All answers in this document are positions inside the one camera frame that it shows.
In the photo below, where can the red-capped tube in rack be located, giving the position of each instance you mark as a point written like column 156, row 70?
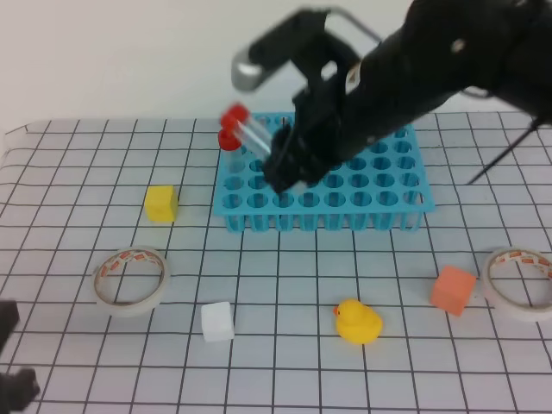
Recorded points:
column 231, row 150

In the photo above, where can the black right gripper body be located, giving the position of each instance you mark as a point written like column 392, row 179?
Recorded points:
column 327, row 63

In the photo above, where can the left white tape roll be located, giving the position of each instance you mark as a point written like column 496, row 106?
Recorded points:
column 130, row 282

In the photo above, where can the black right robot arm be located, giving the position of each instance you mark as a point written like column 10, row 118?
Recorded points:
column 350, row 101

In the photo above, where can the yellow rubber duck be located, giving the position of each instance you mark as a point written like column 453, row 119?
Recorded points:
column 356, row 322

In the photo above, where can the white grid-pattern cloth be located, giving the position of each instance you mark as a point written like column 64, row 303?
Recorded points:
column 73, row 193

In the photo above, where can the blue test tube rack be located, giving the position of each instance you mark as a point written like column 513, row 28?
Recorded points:
column 383, row 187

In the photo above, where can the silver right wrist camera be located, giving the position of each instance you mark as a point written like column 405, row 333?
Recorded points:
column 247, row 76

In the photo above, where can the white tape roll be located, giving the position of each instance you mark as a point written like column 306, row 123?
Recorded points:
column 503, row 285
column 130, row 282

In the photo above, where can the red-capped clear tube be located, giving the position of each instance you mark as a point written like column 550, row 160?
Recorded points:
column 254, row 136

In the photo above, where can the right white tape roll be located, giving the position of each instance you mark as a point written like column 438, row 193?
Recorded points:
column 503, row 285

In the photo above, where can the white foam cube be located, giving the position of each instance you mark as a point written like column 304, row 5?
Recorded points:
column 217, row 322

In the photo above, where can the orange foam cube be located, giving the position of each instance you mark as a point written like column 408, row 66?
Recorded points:
column 452, row 290

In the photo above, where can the yellow foam cube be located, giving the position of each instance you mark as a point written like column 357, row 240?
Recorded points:
column 161, row 203

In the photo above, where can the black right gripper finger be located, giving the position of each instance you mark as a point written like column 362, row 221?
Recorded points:
column 294, row 159

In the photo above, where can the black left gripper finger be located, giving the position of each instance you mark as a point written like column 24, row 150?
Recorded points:
column 9, row 318
column 18, row 390

